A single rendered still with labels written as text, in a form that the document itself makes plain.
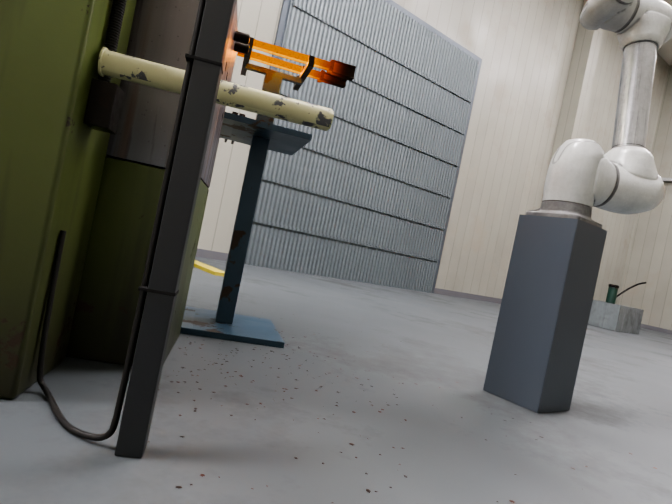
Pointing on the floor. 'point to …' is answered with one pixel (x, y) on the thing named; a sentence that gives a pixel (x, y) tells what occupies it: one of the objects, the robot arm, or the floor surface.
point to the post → (175, 228)
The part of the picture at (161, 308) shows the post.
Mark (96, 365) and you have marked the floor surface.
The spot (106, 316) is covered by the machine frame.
